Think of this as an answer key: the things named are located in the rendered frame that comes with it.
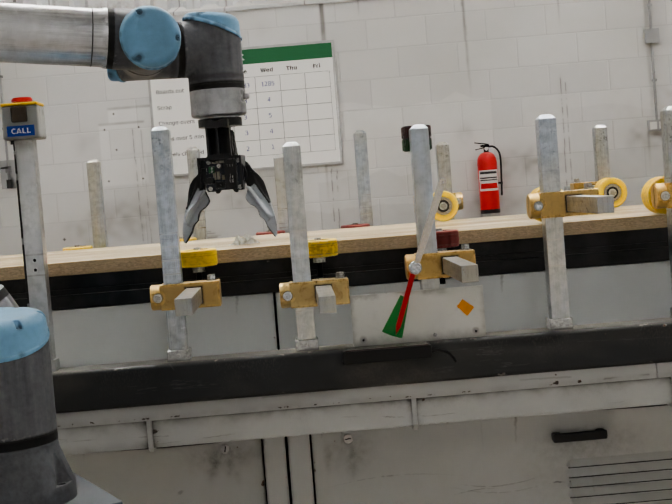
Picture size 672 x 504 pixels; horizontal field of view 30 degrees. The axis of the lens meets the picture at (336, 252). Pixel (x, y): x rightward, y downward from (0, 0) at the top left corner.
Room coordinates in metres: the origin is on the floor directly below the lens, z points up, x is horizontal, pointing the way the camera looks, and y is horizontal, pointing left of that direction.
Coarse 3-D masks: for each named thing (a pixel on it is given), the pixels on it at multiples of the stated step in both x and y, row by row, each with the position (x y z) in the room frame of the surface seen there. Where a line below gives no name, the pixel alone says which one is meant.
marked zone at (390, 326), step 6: (402, 300) 2.43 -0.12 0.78; (408, 300) 2.43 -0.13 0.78; (396, 306) 2.43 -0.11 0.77; (396, 312) 2.43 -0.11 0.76; (390, 318) 2.43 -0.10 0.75; (396, 318) 2.43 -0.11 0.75; (390, 324) 2.43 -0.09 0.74; (402, 324) 2.43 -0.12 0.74; (384, 330) 2.43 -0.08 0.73; (390, 330) 2.43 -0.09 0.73; (402, 330) 2.43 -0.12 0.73; (396, 336) 2.43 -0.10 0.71; (402, 336) 2.43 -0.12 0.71
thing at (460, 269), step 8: (456, 256) 2.43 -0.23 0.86; (448, 264) 2.34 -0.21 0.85; (456, 264) 2.22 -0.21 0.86; (464, 264) 2.19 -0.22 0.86; (472, 264) 2.18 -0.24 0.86; (448, 272) 2.35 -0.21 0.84; (456, 272) 2.23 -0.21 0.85; (464, 272) 2.17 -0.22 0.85; (472, 272) 2.17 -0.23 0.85; (464, 280) 2.17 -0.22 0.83; (472, 280) 2.17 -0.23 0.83
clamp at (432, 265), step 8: (408, 256) 2.44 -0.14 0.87; (424, 256) 2.43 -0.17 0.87; (432, 256) 2.43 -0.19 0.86; (440, 256) 2.43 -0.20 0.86; (448, 256) 2.43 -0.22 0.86; (464, 256) 2.43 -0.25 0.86; (472, 256) 2.43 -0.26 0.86; (408, 264) 2.43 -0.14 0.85; (424, 264) 2.43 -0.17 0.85; (432, 264) 2.43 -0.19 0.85; (440, 264) 2.43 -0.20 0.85; (408, 272) 2.43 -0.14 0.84; (424, 272) 2.43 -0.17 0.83; (432, 272) 2.43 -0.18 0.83; (440, 272) 2.43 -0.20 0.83
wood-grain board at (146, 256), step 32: (448, 224) 3.05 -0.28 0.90; (480, 224) 2.89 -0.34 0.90; (512, 224) 2.75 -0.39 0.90; (576, 224) 2.65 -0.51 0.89; (608, 224) 2.66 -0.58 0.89; (640, 224) 2.66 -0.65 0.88; (0, 256) 3.27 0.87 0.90; (64, 256) 2.93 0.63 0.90; (96, 256) 2.79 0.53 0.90; (128, 256) 2.66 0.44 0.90; (160, 256) 2.62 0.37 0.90; (224, 256) 2.63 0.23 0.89; (256, 256) 2.63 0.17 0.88; (288, 256) 2.63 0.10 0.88
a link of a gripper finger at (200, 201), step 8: (200, 192) 2.04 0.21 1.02; (192, 200) 2.06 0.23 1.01; (200, 200) 2.05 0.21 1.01; (208, 200) 2.06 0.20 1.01; (192, 208) 2.03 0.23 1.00; (200, 208) 2.06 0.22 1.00; (184, 216) 2.06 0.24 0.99; (192, 216) 2.06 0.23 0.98; (184, 224) 2.06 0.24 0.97; (192, 224) 2.06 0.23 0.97; (184, 232) 2.06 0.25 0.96; (192, 232) 2.06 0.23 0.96; (184, 240) 2.06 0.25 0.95
